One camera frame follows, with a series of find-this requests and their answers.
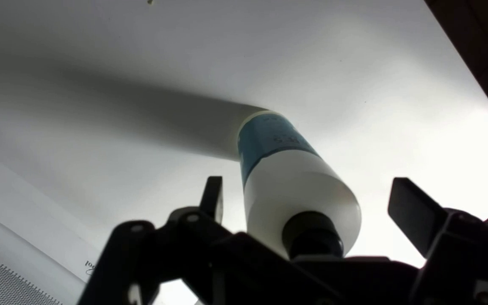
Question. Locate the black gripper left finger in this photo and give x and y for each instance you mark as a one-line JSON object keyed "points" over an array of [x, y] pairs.
{"points": [[212, 198]]}

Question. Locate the white bottle with blue label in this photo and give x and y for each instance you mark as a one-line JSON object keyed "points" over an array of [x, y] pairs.
{"points": [[283, 176]]}

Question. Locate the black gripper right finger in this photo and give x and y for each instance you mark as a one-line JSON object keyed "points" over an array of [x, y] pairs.
{"points": [[415, 213]]}

